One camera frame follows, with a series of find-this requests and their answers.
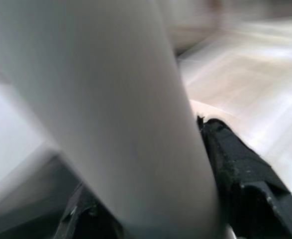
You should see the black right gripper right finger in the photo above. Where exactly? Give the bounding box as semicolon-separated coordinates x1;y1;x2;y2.
196;114;292;239

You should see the white plastic table top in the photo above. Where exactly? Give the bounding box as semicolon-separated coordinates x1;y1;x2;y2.
160;0;292;202

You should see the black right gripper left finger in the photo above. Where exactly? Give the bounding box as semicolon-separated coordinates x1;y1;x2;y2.
53;183;127;239

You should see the white plastic table leg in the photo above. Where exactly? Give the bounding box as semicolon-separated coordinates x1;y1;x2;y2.
0;0;226;239

